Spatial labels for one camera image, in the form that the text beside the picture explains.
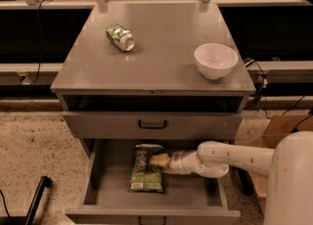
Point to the green jalapeno chip bag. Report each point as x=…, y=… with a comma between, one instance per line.
x=145, y=176

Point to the black metal leg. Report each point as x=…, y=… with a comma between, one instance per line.
x=44, y=182

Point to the open grey middle drawer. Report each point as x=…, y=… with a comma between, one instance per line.
x=186, y=200

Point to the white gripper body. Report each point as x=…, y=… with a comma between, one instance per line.
x=176, y=161

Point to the closed grey upper drawer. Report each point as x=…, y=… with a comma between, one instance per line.
x=180, y=125

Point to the white ceramic bowl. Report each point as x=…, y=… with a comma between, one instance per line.
x=215, y=60

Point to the grey metal drawer cabinet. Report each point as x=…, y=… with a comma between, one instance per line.
x=159, y=75

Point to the black drawer handle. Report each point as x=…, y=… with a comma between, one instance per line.
x=151, y=125

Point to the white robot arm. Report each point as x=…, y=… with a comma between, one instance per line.
x=288, y=168

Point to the crushed green soda can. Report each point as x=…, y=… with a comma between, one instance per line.
x=120, y=37

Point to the brown cardboard box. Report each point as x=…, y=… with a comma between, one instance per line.
x=278, y=128

